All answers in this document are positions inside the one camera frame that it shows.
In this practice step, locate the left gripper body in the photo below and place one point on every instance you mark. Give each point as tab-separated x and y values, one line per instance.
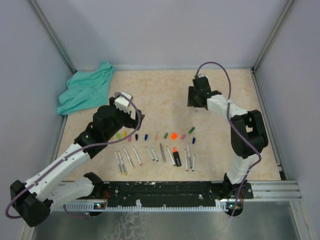
126	119

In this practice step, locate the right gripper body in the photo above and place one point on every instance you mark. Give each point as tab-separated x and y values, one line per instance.
192	98

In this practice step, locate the small black marker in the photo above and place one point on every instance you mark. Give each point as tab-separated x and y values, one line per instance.
150	154

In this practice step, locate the orange highlighter cap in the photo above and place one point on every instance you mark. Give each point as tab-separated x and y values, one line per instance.
174	136

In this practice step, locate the purple cap pen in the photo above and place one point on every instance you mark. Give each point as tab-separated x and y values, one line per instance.
162	153

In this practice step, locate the yellow cap marker pen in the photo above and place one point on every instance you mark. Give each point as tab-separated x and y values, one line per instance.
129	158

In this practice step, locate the black orange highlighter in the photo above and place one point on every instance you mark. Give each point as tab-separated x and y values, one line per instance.
176	157

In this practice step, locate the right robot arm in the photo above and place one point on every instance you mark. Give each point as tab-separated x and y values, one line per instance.
248	134

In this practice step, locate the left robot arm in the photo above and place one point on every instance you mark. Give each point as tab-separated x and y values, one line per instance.
35	198

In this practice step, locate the teal cloth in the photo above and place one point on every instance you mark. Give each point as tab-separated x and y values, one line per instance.
86	90

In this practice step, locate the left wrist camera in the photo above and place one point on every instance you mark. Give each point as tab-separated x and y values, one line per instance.
122	103

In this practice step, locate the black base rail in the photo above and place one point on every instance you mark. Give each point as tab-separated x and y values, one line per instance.
156	194

